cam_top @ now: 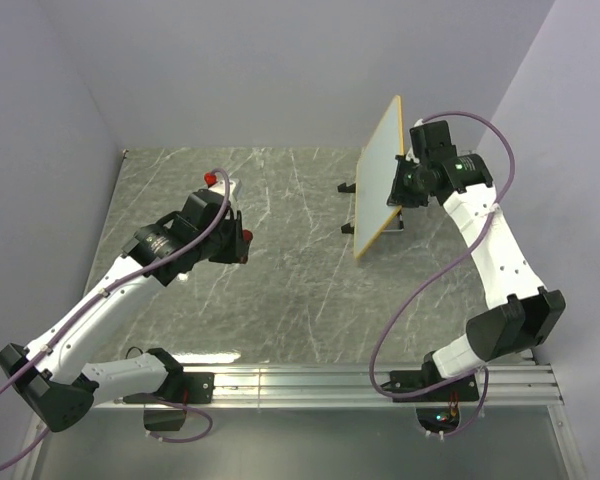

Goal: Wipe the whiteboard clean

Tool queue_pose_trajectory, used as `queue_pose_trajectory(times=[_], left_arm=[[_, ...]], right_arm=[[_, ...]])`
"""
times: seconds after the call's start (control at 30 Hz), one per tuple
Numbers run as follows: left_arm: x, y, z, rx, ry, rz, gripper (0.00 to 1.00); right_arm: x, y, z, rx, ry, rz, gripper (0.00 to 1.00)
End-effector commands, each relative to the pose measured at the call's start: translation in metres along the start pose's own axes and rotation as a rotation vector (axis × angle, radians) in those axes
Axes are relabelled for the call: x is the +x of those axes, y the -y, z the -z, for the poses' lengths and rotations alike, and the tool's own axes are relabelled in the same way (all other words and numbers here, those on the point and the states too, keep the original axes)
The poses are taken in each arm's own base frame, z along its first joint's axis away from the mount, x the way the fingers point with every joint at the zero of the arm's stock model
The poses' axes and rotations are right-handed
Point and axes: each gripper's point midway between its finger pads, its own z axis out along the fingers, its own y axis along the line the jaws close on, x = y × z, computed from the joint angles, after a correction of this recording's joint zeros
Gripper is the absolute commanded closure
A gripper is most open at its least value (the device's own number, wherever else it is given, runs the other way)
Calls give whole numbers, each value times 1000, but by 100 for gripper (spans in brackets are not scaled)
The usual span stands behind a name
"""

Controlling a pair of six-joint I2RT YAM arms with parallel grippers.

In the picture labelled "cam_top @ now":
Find aluminium mounting rail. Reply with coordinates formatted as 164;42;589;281
92;362;564;410

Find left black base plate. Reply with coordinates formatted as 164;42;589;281
122;371;215;405

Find black wire board stand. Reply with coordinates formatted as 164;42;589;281
337;182;405;235

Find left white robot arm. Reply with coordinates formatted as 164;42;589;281
0;180;252;432

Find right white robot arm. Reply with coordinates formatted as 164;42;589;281
388;115;566;400

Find red black eraser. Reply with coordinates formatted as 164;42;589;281
239;229;253;264

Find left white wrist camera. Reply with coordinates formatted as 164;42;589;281
204;172;243;209

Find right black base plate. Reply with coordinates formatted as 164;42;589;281
381;370;480;403

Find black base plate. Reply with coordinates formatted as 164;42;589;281
122;371;215;405
381;370;480;403

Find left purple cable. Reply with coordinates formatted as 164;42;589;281
0;167;231;479

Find orange framed whiteboard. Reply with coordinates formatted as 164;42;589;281
353;95;405;260

